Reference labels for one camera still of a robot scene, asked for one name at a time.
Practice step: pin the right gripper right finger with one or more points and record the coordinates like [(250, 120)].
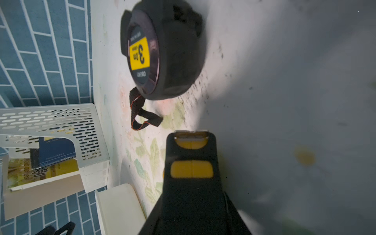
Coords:
[(235, 224)]

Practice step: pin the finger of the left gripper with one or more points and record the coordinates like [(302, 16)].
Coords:
[(66, 229)]

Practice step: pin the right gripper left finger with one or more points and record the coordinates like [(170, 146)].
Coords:
[(153, 224)]

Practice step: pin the black yellow tape measure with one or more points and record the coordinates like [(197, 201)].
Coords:
[(192, 199)]

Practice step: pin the round black tape measure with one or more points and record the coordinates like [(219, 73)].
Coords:
[(160, 40)]

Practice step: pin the white plastic storage box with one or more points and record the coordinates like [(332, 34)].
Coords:
[(119, 211)]

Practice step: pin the white yellow book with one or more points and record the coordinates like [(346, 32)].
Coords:
[(20, 174)]

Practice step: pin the dark blue book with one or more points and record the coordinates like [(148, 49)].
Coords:
[(51, 151)]

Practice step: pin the beige desktop file organizer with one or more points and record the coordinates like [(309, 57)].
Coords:
[(21, 129)]

